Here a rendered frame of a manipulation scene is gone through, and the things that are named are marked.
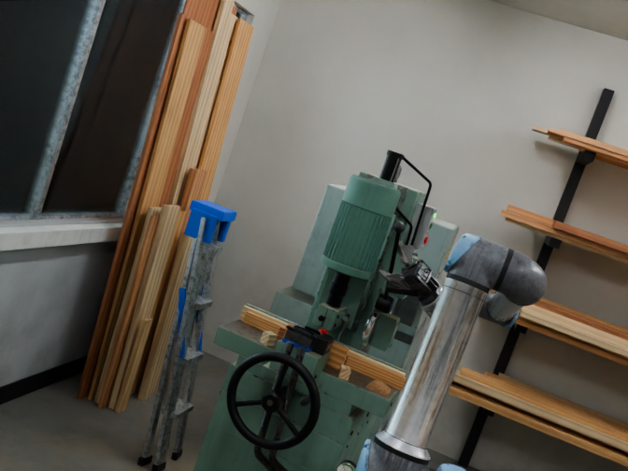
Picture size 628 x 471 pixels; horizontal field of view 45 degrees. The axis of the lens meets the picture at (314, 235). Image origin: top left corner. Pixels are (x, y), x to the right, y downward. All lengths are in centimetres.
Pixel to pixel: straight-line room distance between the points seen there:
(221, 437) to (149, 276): 137
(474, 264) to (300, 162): 303
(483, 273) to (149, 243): 210
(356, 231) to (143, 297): 161
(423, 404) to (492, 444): 298
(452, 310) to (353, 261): 56
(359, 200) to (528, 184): 242
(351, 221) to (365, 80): 251
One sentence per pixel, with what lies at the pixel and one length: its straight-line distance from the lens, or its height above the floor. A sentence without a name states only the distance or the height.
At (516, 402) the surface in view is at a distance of 434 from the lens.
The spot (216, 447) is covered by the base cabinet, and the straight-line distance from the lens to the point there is 257.
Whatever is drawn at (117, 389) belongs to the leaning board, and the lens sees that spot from 390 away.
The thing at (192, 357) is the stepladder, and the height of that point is 51.
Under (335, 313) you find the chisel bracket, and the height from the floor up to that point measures 106.
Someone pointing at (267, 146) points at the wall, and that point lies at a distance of 494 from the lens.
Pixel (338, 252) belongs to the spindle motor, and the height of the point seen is 126.
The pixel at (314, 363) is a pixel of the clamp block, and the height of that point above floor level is 94.
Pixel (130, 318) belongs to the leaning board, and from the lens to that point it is 380.
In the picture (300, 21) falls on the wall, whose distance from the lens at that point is 500.
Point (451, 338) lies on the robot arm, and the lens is 195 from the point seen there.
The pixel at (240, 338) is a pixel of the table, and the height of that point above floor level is 89.
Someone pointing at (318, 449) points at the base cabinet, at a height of 66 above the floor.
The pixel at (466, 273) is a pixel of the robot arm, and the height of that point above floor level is 138.
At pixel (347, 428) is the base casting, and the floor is 77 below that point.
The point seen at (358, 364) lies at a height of 92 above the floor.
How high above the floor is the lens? 156
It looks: 7 degrees down
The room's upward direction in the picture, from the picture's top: 19 degrees clockwise
